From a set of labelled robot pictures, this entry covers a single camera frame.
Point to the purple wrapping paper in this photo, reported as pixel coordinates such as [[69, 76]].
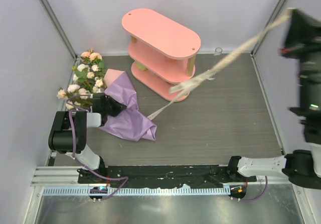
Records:
[[130, 124]]

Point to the cream ribbon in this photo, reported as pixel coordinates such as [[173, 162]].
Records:
[[192, 83]]

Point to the clear glass vase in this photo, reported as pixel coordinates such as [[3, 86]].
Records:
[[218, 51]]

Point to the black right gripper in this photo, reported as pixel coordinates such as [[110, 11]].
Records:
[[303, 34]]

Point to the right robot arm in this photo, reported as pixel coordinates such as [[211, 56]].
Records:
[[301, 167]]

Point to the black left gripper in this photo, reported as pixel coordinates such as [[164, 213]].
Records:
[[118, 107]]

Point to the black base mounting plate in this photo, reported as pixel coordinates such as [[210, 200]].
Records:
[[164, 177]]

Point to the pink flower bouquet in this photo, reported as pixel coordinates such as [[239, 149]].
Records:
[[87, 79]]

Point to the pink three-tier shelf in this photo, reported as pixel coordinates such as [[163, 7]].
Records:
[[163, 51]]

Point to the white slotted cable duct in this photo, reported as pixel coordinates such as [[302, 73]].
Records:
[[104, 191]]

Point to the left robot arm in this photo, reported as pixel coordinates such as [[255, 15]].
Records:
[[68, 134]]

